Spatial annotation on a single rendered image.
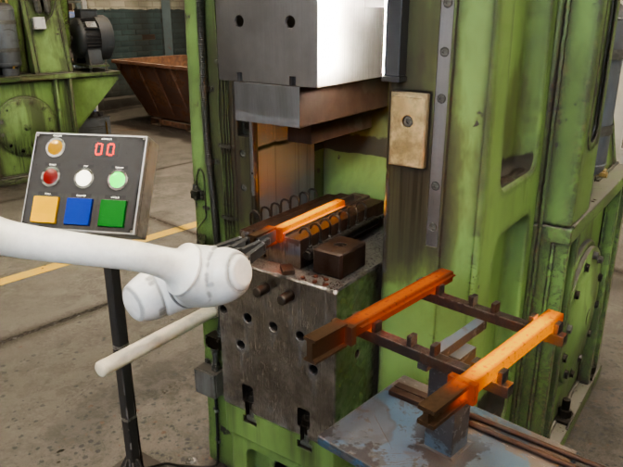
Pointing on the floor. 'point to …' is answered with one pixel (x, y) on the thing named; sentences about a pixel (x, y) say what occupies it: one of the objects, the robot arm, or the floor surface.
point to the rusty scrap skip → (159, 87)
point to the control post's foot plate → (137, 461)
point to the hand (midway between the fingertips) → (263, 238)
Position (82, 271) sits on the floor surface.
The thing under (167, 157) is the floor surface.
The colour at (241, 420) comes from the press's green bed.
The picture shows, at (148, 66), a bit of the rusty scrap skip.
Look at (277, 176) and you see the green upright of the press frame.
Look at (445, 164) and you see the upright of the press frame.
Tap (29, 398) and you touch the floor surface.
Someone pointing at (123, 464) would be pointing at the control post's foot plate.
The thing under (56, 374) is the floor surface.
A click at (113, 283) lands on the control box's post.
